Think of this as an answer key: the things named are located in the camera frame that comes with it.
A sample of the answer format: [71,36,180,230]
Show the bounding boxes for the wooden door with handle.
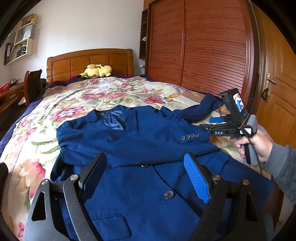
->
[253,6,295,148]

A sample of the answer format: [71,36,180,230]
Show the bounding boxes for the white wall shelf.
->
[4,14,38,65]

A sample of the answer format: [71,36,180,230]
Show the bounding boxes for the person's right hand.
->
[234,131,273,163]

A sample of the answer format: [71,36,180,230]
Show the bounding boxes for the floral bed blanket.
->
[0,75,278,241]

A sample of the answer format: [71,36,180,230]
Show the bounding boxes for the yellow Pikachu plush toy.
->
[77,64,112,78]

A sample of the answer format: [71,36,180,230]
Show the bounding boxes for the red basket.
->
[0,83,10,94]

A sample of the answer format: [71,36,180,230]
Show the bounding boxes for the wooden louvered wardrobe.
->
[139,1,259,109]

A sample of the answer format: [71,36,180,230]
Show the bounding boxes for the wooden bed headboard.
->
[46,48,135,84]

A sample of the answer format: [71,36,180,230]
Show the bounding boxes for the grey sleeve forearm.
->
[263,143,295,205]

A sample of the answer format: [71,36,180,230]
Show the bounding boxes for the wooden chair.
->
[23,69,42,107]

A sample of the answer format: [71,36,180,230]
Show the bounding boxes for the navy blue suit jacket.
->
[51,94,273,240]

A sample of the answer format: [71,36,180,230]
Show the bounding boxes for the wooden desk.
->
[0,83,24,113]

